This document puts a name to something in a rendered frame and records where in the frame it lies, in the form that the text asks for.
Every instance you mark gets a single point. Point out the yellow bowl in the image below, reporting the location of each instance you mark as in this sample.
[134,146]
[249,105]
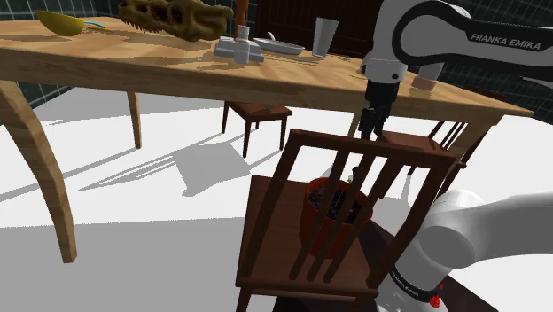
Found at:
[60,24]

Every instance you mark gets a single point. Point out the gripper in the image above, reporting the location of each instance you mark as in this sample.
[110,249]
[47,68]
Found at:
[382,93]

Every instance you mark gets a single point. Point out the grey spoon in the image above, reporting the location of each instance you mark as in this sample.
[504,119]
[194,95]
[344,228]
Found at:
[271,36]

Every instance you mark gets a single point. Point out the red pot with soil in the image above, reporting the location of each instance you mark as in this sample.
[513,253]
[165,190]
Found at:
[312,224]

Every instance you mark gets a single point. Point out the olive dinosaur skull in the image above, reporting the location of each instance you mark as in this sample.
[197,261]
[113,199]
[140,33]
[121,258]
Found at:
[181,17]

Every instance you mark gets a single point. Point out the grey shallow dish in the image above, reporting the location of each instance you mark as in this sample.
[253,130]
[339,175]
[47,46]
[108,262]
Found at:
[278,46]

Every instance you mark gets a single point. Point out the blue utensil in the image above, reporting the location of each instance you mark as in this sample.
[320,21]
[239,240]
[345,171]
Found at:
[95,24]

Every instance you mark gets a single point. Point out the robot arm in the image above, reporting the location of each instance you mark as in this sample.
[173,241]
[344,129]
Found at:
[432,30]

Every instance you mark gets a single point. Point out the brown bottle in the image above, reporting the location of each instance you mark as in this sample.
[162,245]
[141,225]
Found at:
[241,10]

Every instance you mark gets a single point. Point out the dark brown stool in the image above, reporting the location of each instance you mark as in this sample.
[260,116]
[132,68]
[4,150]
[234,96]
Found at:
[259,111]

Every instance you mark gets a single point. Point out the pale pink cup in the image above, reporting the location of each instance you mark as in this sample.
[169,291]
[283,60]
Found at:
[425,80]

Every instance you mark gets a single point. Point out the grey tall cup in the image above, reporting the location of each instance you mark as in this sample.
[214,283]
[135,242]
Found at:
[324,36]

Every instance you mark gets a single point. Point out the dark brown slatted chair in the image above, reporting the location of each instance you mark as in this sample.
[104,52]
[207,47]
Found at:
[276,242]
[412,140]

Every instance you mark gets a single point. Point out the wooden dining table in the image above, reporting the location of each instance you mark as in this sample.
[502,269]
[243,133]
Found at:
[142,65]

